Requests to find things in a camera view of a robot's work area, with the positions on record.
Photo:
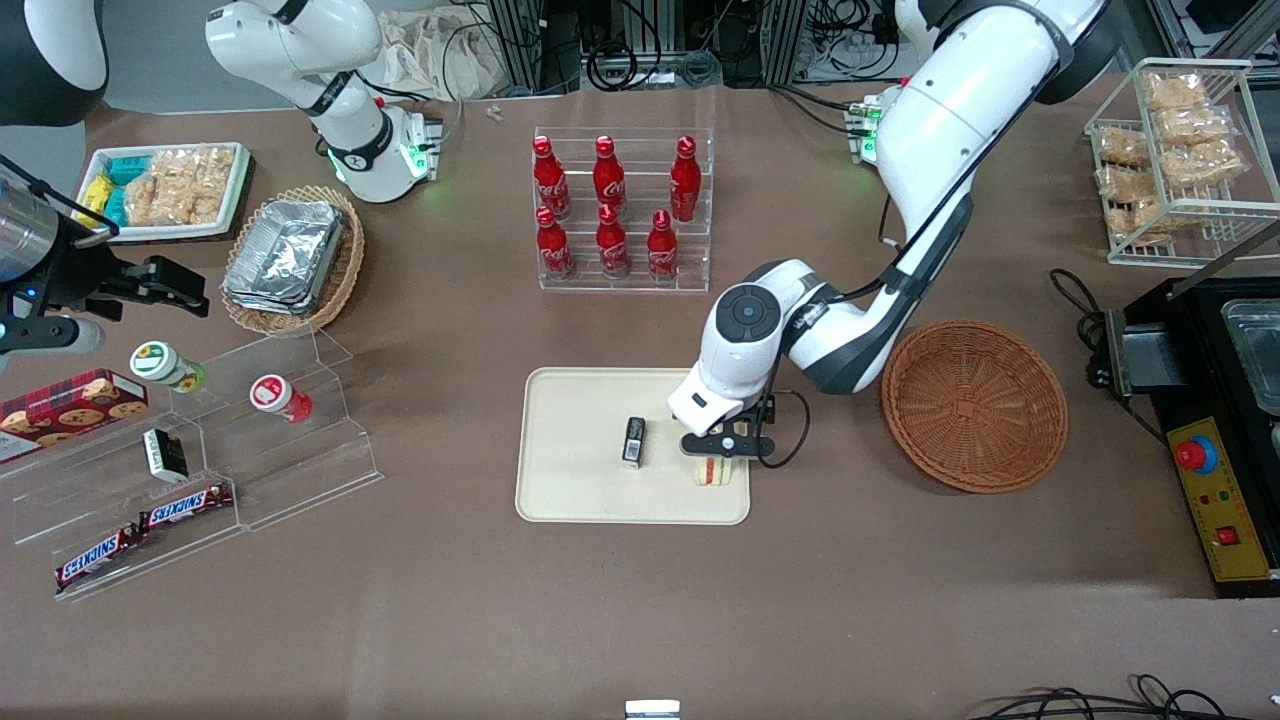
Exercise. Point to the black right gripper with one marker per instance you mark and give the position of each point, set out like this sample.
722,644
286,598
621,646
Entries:
78,277

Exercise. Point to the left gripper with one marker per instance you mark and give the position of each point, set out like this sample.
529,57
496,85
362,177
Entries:
768,407

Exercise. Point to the layered sandwich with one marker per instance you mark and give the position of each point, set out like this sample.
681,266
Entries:
715,472

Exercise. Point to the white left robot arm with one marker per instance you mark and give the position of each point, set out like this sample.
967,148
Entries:
940,110

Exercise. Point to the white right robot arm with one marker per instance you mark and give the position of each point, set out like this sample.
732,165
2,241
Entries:
300,50

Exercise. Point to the white rectangular snack tray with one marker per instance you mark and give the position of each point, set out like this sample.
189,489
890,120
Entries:
235,195

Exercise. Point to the beige plastic tray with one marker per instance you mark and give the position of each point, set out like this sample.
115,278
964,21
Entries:
580,470

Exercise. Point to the oval wicker basket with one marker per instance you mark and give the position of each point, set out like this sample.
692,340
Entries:
345,270

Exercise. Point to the round brown wicker basket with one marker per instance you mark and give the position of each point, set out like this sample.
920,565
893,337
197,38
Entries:
975,405

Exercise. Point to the green sunflower yogurt cup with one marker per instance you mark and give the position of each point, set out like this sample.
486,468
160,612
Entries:
160,364

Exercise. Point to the rice cracker clear bag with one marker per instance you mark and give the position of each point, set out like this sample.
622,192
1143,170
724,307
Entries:
155,195
210,170

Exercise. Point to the small black chocolate box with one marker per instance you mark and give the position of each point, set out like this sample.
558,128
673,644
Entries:
634,443
165,455

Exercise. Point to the teal snack packet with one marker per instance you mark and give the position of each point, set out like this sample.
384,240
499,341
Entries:
115,207
127,168

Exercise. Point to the stack of foil trays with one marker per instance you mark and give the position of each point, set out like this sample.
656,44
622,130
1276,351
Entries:
285,255

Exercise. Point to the yellow snack packet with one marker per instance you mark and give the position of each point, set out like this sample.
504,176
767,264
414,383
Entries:
95,190

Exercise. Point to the red strawberry yogurt cup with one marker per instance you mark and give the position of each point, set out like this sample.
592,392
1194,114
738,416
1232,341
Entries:
275,395

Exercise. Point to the red tartan cookie box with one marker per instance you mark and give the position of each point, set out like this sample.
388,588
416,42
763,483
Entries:
70,410

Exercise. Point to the red cola bottle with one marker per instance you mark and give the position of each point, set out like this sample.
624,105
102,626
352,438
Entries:
547,180
608,178
612,243
685,180
553,245
661,247

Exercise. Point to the Snickers chocolate bar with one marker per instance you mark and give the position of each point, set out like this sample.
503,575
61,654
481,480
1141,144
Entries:
185,507
97,558

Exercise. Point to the clear acrylic stepped display stand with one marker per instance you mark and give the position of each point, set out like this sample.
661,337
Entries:
300,470

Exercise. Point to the small white box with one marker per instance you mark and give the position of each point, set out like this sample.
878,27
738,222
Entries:
652,710

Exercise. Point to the clear acrylic bottle rack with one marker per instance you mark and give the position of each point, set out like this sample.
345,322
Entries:
640,150

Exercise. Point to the white crumpled plastic bag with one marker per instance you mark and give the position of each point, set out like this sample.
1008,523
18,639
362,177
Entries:
430,50

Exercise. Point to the red emergency stop button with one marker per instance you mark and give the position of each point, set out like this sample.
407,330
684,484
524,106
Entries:
1196,455

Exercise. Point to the fried snack clear bag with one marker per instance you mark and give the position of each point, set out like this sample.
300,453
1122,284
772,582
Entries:
1148,220
1200,162
1125,147
1195,125
1175,92
1125,185

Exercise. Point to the black heating machine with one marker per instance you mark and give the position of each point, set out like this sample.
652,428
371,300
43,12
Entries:
1200,350

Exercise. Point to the yellow control panel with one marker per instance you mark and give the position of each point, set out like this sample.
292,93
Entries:
1225,520

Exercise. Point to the steel food pan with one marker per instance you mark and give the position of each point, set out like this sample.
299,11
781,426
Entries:
1255,350

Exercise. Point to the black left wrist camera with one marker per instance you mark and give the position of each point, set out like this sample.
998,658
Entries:
763,410

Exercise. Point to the aluminium frame post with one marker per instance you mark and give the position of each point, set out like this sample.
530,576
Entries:
515,40
785,40

